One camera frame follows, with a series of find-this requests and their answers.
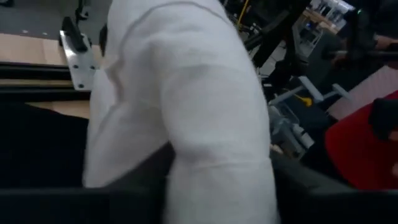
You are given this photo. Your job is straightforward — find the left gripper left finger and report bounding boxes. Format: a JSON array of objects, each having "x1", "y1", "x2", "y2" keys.
[{"x1": 105, "y1": 142, "x2": 177, "y2": 191}]

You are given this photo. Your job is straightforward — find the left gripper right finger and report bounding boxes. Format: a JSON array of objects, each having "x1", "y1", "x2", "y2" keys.
[{"x1": 269, "y1": 151, "x2": 354, "y2": 194}]

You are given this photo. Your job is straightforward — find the white t-shirt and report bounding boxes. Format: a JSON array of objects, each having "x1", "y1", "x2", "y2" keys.
[{"x1": 82, "y1": 0, "x2": 280, "y2": 224}]

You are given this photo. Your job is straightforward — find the dark navy garment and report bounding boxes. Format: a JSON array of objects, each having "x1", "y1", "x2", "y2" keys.
[{"x1": 368, "y1": 98, "x2": 398, "y2": 141}]

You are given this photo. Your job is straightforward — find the black t-shirt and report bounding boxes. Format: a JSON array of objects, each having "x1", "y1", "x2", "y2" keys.
[{"x1": 0, "y1": 101, "x2": 90, "y2": 189}]

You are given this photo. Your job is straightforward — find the red plastic laundry basket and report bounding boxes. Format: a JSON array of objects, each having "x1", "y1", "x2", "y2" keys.
[{"x1": 324, "y1": 90, "x2": 398, "y2": 190}]

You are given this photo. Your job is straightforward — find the silver mounting plate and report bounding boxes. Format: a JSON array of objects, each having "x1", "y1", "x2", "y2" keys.
[{"x1": 58, "y1": 29, "x2": 100, "y2": 91}]

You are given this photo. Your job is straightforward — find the person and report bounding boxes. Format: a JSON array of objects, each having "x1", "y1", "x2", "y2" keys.
[{"x1": 326, "y1": 0, "x2": 398, "y2": 68}]

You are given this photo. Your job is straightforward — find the black aluminium rig frame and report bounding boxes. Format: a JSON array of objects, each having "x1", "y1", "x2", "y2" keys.
[{"x1": 0, "y1": 61, "x2": 91, "y2": 101}]

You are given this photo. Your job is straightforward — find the thin yellow hanging cable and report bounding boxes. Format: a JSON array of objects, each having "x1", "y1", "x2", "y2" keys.
[{"x1": 236, "y1": 0, "x2": 250, "y2": 27}]

